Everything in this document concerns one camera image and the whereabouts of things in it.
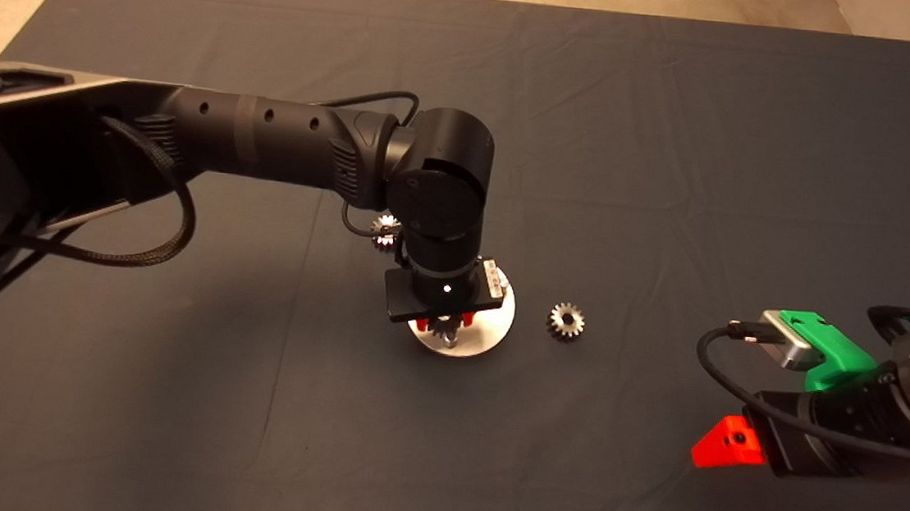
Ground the dark grey table cloth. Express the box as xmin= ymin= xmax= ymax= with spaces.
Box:
xmin=0 ymin=0 xmax=910 ymax=511

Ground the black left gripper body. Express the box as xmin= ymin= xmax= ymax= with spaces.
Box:
xmin=380 ymin=248 xmax=507 ymax=333

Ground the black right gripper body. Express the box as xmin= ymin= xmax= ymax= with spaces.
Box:
xmin=737 ymin=361 xmax=910 ymax=489

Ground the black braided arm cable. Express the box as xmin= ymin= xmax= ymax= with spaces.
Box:
xmin=0 ymin=107 xmax=205 ymax=273

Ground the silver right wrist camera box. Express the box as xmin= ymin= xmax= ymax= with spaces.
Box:
xmin=754 ymin=309 xmax=821 ymax=373

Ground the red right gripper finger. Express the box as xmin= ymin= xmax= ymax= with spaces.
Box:
xmin=690 ymin=412 xmax=771 ymax=474

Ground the green right camera mount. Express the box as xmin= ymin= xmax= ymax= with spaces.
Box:
xmin=773 ymin=308 xmax=883 ymax=399

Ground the round metal carrier plate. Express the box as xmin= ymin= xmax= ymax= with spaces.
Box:
xmin=405 ymin=260 xmax=519 ymax=363

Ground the black right camera cable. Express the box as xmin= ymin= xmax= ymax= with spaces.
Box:
xmin=688 ymin=316 xmax=910 ymax=469

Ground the small steel planetary gear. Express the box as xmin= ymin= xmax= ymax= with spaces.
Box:
xmin=546 ymin=301 xmax=588 ymax=344
xmin=371 ymin=214 xmax=403 ymax=253
xmin=427 ymin=315 xmax=463 ymax=349

